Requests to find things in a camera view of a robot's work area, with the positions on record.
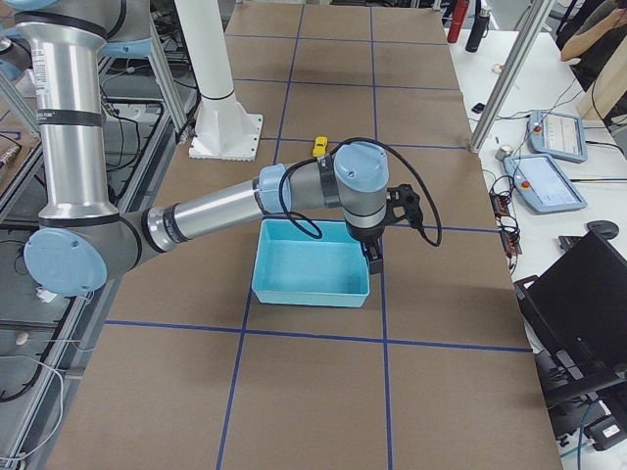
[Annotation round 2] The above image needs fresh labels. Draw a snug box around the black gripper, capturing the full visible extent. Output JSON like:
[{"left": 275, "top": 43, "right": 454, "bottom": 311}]
[{"left": 346, "top": 217, "right": 389, "bottom": 274}]

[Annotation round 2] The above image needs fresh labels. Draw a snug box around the yellow beetle toy car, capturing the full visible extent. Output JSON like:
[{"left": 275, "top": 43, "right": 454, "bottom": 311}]
[{"left": 312, "top": 136, "right": 328, "bottom": 158}]

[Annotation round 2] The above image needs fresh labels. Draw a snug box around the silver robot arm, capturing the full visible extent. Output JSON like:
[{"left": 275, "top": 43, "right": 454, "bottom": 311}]
[{"left": 12, "top": 1, "right": 389, "bottom": 297}]

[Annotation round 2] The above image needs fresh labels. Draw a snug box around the light blue plastic bin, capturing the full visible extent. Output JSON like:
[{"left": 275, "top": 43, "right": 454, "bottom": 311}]
[{"left": 252, "top": 219, "right": 370, "bottom": 307}]

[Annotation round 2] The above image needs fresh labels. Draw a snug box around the small metal cylinder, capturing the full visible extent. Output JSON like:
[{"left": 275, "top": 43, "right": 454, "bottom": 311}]
[{"left": 495, "top": 144, "right": 513, "bottom": 162}]

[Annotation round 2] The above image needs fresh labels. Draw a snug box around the small black phone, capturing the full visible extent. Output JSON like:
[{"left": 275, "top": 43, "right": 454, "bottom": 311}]
[{"left": 471, "top": 103, "right": 485, "bottom": 114}]

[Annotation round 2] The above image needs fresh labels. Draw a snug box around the near teach pendant tablet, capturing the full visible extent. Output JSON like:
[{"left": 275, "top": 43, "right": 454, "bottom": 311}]
[{"left": 503, "top": 154, "right": 588, "bottom": 214}]

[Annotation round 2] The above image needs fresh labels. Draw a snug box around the teach pendant tablet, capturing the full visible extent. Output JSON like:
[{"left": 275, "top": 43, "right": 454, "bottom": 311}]
[
  {"left": 527, "top": 110, "right": 588, "bottom": 164},
  {"left": 503, "top": 154, "right": 588, "bottom": 214}
]

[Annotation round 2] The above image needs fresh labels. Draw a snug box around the black monitor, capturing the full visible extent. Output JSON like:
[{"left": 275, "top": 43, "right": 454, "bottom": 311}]
[{"left": 514, "top": 231, "right": 626, "bottom": 407}]

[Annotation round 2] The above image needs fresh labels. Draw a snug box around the far teach pendant tablet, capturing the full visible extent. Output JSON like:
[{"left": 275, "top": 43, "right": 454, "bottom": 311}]
[{"left": 527, "top": 110, "right": 588, "bottom": 164}]

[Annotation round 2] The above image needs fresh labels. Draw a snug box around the black computer mouse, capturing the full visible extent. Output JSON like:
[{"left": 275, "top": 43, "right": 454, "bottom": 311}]
[{"left": 586, "top": 220, "right": 620, "bottom": 240}]

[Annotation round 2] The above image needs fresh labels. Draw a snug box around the black bottle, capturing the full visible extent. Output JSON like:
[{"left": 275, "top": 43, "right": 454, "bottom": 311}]
[{"left": 465, "top": 5, "right": 491, "bottom": 53}]

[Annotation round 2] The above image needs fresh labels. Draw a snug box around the red bottle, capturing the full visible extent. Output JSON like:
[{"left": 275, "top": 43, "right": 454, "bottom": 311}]
[{"left": 447, "top": 0, "right": 470, "bottom": 44}]

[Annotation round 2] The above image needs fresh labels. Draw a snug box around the seated person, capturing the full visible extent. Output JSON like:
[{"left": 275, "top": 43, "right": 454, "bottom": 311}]
[{"left": 560, "top": 1, "right": 626, "bottom": 90}]

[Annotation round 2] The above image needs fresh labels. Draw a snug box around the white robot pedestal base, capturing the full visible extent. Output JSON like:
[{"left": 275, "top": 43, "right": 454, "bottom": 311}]
[{"left": 175, "top": 0, "right": 264, "bottom": 161}]

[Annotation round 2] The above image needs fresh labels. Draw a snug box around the aluminium frame post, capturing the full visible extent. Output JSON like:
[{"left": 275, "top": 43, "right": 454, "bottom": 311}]
[{"left": 469, "top": 0, "right": 555, "bottom": 154}]

